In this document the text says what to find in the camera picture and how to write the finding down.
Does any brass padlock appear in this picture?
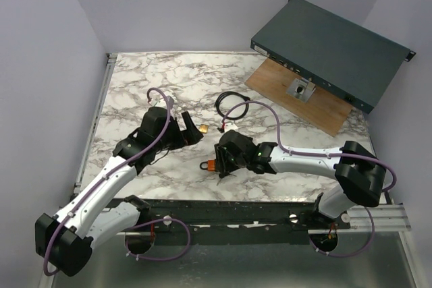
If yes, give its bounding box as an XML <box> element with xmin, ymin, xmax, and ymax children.
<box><xmin>199</xmin><ymin>124</ymin><xmax>209</xmax><ymax>134</ymax></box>

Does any orange padlock with keys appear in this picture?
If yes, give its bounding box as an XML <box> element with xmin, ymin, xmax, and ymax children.
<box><xmin>199</xmin><ymin>159</ymin><xmax>218</xmax><ymax>172</ymax></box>

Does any small grey stand camera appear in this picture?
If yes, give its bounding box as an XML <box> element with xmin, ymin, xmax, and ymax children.
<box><xmin>286</xmin><ymin>78</ymin><xmax>316</xmax><ymax>103</ymax></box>

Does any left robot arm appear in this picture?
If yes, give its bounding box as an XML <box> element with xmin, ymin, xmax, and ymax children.
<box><xmin>35</xmin><ymin>107</ymin><xmax>203</xmax><ymax>277</ymax></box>

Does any wooden board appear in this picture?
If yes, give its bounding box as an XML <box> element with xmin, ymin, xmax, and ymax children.
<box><xmin>245</xmin><ymin>59</ymin><xmax>352</xmax><ymax>136</ymax></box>

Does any black coiled cable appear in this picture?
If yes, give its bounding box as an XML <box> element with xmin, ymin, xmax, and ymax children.
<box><xmin>214</xmin><ymin>91</ymin><xmax>252</xmax><ymax>121</ymax></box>

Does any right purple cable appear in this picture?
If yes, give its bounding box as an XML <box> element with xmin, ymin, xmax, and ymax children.
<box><xmin>219</xmin><ymin>100</ymin><xmax>398</xmax><ymax>258</ymax></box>

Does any black mounting rail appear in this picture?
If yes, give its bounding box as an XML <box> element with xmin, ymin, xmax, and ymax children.
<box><xmin>101</xmin><ymin>196</ymin><xmax>352</xmax><ymax>246</ymax></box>

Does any dark teal network switch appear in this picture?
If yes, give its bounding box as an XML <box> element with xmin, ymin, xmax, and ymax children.
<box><xmin>250</xmin><ymin>0</ymin><xmax>416</xmax><ymax>113</ymax></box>

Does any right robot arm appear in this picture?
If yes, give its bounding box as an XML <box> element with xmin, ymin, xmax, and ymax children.
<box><xmin>215</xmin><ymin>130</ymin><xmax>386</xmax><ymax>229</ymax></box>

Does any orange padlock key bunch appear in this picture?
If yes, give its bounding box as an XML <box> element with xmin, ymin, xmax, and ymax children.
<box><xmin>217</xmin><ymin>173</ymin><xmax>237</xmax><ymax>185</ymax></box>

